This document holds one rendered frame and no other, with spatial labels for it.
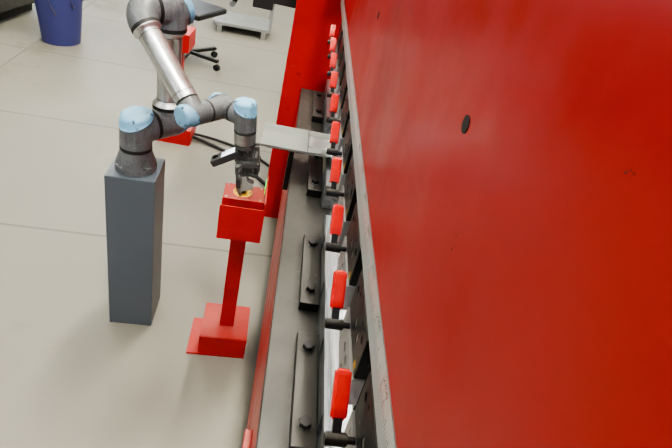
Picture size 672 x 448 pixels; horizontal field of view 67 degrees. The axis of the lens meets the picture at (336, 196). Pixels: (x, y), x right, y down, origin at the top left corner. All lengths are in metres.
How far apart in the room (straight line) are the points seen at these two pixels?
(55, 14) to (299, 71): 3.06
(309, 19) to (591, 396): 2.48
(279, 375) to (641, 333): 1.06
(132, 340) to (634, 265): 2.30
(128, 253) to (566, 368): 2.03
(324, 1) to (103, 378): 1.94
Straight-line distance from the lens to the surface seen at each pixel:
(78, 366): 2.40
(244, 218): 1.86
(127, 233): 2.16
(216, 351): 2.37
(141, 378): 2.33
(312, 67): 2.73
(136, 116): 1.95
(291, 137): 1.94
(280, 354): 1.29
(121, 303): 2.43
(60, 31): 5.42
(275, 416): 1.20
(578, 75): 0.34
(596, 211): 0.30
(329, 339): 1.22
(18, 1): 6.05
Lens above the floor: 1.87
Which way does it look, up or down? 32 degrees down
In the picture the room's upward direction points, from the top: 14 degrees clockwise
